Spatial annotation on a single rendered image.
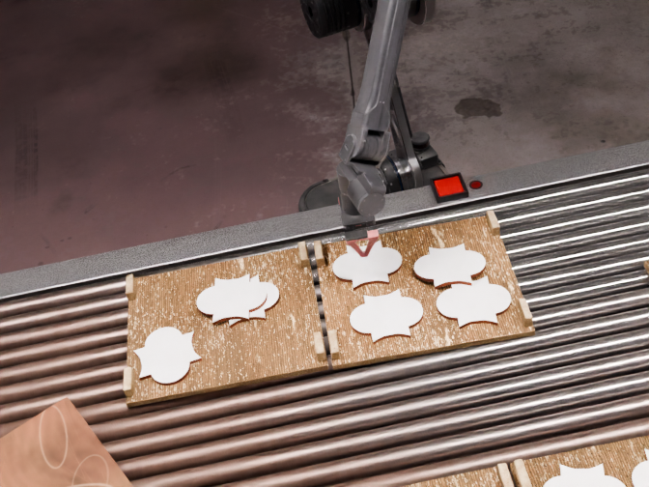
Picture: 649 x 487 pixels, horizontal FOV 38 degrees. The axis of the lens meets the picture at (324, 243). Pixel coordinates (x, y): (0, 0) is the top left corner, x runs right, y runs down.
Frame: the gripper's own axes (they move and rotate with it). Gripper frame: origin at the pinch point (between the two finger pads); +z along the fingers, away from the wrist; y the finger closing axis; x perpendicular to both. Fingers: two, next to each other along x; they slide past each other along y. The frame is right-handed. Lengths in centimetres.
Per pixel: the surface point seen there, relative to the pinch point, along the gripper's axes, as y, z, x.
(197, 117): 199, 103, 57
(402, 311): -15.7, 7.7, -5.7
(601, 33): 210, 103, -126
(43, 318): 3, 11, 73
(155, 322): -6.1, 8.5, 46.6
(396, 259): -0.6, 7.7, -6.9
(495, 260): -4.8, 8.8, -27.8
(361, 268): -1.4, 7.7, 0.9
